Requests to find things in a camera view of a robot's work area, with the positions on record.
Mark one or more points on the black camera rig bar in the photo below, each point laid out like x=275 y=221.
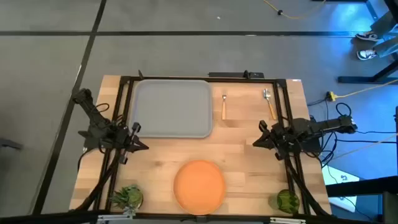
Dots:
x=46 y=217

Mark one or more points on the green succulent plant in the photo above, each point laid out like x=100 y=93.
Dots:
x=127 y=197

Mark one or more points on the green round vegetable toy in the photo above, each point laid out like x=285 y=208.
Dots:
x=288 y=201

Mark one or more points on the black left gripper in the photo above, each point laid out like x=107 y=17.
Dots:
x=129 y=140

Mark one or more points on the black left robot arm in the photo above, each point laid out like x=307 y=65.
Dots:
x=93 y=112

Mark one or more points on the grey plastic tray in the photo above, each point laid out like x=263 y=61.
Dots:
x=171 y=109

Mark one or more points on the white floor box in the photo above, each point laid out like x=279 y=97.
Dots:
x=334 y=179

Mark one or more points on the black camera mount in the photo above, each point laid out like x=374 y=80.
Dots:
x=230 y=75

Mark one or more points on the black table beam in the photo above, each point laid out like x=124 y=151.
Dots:
x=367 y=186

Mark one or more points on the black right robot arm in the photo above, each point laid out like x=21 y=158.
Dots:
x=323 y=124

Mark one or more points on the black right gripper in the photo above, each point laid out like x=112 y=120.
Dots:
x=275 y=140

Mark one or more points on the black stand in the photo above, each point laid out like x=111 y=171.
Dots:
x=354 y=80

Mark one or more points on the person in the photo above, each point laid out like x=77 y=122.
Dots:
x=367 y=54

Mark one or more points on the black aluminium table frame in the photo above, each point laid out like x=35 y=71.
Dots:
x=186 y=78

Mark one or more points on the orange plate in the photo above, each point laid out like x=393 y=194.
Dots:
x=199 y=186

